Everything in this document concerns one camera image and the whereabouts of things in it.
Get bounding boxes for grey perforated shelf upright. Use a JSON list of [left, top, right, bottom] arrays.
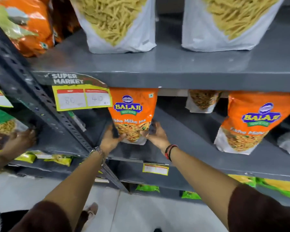
[[0, 15, 129, 192]]

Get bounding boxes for orange snack mix packet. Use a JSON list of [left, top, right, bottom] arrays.
[[108, 88, 159, 145], [214, 91, 290, 155]]

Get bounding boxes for red and black wristband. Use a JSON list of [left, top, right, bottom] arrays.
[[164, 144, 178, 162]]

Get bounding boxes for small yellow price label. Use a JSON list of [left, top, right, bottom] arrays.
[[142, 163, 169, 176]]

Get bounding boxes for person's right hand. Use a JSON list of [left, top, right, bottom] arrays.
[[145, 122, 171, 155]]

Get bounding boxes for grey metal shelf rack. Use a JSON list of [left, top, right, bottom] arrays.
[[0, 7, 290, 208]]

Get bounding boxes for silver wristwatch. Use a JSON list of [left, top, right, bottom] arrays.
[[89, 146, 107, 166]]

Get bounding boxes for white packet of yellow sticks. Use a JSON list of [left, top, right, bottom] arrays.
[[182, 0, 286, 52], [69, 0, 157, 54]]

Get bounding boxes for person's left forearm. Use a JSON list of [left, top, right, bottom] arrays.
[[42, 152, 107, 230]]

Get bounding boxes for green packet of yellow snack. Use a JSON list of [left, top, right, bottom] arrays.
[[0, 106, 29, 143]]

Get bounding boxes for brown right sleeve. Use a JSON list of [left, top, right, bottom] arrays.
[[228, 184, 290, 232]]

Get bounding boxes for black trousers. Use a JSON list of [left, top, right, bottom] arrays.
[[0, 210, 89, 232]]

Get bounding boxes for brown sleeve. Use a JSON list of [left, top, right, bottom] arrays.
[[228, 184, 290, 232], [8, 200, 72, 232]]

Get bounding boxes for yellow price tag with header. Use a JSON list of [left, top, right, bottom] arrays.
[[48, 72, 113, 112]]

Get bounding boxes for green and yellow snack packet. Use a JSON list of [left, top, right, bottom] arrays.
[[181, 191, 202, 200], [135, 184, 160, 193], [228, 174, 257, 188], [256, 178, 290, 201]]

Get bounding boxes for person's right forearm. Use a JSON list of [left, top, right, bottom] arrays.
[[168, 148, 241, 228]]

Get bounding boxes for orange packet with green print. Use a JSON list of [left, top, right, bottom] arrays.
[[0, 0, 55, 58]]

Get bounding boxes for brown left sleeve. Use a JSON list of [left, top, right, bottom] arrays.
[[8, 200, 72, 232]]

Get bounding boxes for beige shoe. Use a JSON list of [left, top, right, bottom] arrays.
[[83, 202, 99, 223]]

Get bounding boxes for dark orange packet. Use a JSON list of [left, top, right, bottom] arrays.
[[49, 0, 81, 42]]

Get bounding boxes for person's left hand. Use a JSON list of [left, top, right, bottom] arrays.
[[100, 124, 126, 155]]

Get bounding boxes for white packet of brown mix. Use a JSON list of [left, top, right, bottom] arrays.
[[185, 89, 222, 114]]

